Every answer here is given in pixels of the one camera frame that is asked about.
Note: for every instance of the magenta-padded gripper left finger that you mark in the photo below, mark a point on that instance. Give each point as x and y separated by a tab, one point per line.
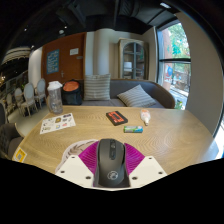
74	166

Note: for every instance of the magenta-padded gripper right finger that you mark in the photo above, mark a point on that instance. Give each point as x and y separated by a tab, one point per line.
146	169

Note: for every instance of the black computer mouse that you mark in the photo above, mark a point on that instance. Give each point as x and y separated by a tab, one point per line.
111	163

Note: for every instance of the small green packet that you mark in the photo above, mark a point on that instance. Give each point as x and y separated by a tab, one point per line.
133	129

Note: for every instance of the printed paper sheet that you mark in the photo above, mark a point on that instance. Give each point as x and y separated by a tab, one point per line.
57	123

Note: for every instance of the yellow sticker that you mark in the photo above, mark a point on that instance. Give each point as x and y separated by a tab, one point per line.
19	155

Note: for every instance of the black and orange box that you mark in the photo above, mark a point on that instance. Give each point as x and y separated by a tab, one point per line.
117	118

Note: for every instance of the clear bottle with white lid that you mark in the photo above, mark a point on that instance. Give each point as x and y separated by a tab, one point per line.
55	100

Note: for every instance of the dark grey armchair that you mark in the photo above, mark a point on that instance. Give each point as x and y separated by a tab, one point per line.
9	138

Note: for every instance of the black and orange backpack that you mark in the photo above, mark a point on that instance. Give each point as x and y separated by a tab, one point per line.
71	95

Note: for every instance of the striped grey pillow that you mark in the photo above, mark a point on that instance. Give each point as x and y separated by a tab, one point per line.
136	96

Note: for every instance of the grey sofa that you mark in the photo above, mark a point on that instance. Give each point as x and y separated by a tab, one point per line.
156	91

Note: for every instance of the striped square pillow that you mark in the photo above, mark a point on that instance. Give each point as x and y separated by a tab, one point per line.
97	87

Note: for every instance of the group of white chairs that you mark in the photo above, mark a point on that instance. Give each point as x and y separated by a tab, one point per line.
29	95

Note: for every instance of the brown wooden door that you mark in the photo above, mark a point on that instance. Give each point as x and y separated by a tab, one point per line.
71	68

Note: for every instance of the blue poster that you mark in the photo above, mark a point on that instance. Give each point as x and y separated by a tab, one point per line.
53	61

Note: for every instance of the arched glass-door cabinet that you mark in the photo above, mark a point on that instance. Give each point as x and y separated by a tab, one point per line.
134	60

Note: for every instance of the white door sign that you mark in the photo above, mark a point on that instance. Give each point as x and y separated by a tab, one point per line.
74	51

